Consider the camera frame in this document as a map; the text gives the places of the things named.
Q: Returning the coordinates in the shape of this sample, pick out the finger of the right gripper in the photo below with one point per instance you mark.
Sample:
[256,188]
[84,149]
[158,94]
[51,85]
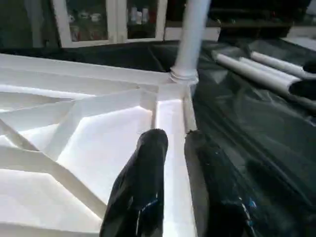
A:
[311,66]
[303,90]

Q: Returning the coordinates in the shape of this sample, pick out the white glass-door cabinet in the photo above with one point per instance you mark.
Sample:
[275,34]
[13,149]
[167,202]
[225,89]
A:
[108,22]

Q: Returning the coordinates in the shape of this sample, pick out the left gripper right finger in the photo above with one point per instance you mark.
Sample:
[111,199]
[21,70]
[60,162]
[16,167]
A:
[217,192]

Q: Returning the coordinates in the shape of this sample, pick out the white plastic table top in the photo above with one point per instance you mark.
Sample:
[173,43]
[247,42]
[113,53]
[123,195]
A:
[74,128]

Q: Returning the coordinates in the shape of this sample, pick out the white drawer unit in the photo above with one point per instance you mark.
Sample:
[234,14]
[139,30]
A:
[173,33]

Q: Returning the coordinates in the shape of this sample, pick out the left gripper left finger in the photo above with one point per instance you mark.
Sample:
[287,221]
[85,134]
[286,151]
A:
[140,187]

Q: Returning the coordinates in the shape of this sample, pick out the black mat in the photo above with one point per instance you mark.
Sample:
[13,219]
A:
[247,128]

